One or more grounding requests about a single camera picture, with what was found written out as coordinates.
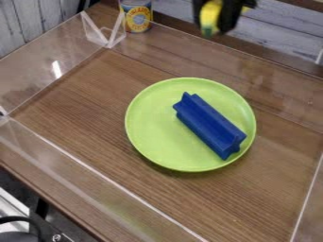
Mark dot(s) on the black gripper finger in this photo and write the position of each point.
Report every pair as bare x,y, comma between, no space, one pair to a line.
229,14
197,5

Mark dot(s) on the yellow toy banana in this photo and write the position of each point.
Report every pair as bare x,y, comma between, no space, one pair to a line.
208,18

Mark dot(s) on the blue plastic block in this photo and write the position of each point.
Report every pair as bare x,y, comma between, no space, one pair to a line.
212,128

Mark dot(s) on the green round plate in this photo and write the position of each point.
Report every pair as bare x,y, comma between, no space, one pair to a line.
164,140

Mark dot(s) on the yellow blue labelled can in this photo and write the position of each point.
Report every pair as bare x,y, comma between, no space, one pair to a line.
137,11

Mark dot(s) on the clear acrylic tray wall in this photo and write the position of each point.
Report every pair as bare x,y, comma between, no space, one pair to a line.
65,87

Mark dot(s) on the black metal bracket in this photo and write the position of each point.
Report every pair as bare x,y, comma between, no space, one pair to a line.
61,226

